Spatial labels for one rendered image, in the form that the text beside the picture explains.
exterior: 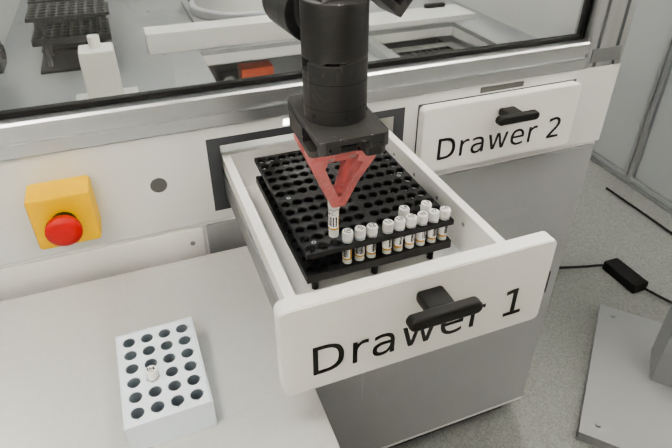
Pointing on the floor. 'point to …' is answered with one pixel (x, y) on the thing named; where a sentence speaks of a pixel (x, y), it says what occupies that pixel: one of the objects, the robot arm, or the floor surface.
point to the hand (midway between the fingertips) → (336, 196)
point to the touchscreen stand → (628, 383)
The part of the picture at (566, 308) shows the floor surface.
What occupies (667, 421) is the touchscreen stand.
